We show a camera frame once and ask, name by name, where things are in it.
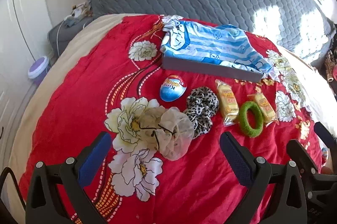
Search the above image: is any green knitted hair ring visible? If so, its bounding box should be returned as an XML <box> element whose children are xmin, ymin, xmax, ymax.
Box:
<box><xmin>238</xmin><ymin>101</ymin><xmax>264</xmax><ymax>138</ymax></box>

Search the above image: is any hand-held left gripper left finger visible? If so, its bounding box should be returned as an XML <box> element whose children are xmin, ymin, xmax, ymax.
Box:
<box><xmin>25</xmin><ymin>131</ymin><xmax>112</xmax><ymax>224</ymax></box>

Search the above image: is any grey bedside stool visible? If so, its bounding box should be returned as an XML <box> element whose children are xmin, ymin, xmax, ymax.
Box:
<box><xmin>47</xmin><ymin>15</ymin><xmax>92</xmax><ymax>56</ymax></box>

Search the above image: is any yellow snack cake packet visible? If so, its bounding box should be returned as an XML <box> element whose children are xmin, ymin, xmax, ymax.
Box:
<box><xmin>247</xmin><ymin>93</ymin><xmax>279</xmax><ymax>124</ymax></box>
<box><xmin>214</xmin><ymin>79</ymin><xmax>240</xmax><ymax>128</ymax></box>

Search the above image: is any beige sheer scrunchie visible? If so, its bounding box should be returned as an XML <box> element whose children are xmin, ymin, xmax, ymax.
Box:
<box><xmin>139</xmin><ymin>106</ymin><xmax>195</xmax><ymax>161</ymax></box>

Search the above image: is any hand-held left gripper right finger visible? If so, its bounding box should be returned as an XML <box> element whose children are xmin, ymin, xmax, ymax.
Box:
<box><xmin>220</xmin><ymin>131</ymin><xmax>308</xmax><ymax>224</ymax></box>

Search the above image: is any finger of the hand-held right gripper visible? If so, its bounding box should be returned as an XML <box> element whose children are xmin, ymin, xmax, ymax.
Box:
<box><xmin>286</xmin><ymin>139</ymin><xmax>324</xmax><ymax>177</ymax></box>
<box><xmin>314</xmin><ymin>122</ymin><xmax>337</xmax><ymax>147</ymax></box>

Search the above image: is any red floral blanket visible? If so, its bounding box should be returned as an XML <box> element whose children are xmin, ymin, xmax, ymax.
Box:
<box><xmin>18</xmin><ymin>13</ymin><xmax>329</xmax><ymax>224</ymax></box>

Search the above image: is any leopard print scrunchie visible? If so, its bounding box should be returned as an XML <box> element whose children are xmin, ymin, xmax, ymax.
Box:
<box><xmin>183</xmin><ymin>86</ymin><xmax>219</xmax><ymax>139</ymax></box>

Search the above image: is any white bucket with purple lid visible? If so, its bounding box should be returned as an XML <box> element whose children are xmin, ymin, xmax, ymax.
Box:
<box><xmin>28</xmin><ymin>56</ymin><xmax>50</xmax><ymax>85</ymax></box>

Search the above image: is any pile of patterned clothes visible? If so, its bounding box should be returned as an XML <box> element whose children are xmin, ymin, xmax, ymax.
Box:
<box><xmin>324</xmin><ymin>48</ymin><xmax>337</xmax><ymax>88</ymax></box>

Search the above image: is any blue and red toy egg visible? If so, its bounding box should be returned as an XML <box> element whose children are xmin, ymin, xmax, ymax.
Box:
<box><xmin>321</xmin><ymin>148</ymin><xmax>329</xmax><ymax>167</ymax></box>
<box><xmin>159</xmin><ymin>75</ymin><xmax>188</xmax><ymax>103</ymax></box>

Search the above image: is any grey box with blue cloth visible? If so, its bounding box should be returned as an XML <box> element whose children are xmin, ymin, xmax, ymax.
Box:
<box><xmin>160</xmin><ymin>16</ymin><xmax>273</xmax><ymax>74</ymax></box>

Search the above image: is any white wardrobe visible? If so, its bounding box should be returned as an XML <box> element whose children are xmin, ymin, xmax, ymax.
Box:
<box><xmin>0</xmin><ymin>0</ymin><xmax>53</xmax><ymax>161</ymax></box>

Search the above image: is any white cable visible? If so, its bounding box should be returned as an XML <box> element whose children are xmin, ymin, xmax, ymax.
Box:
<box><xmin>54</xmin><ymin>20</ymin><xmax>66</xmax><ymax>59</ymax></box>

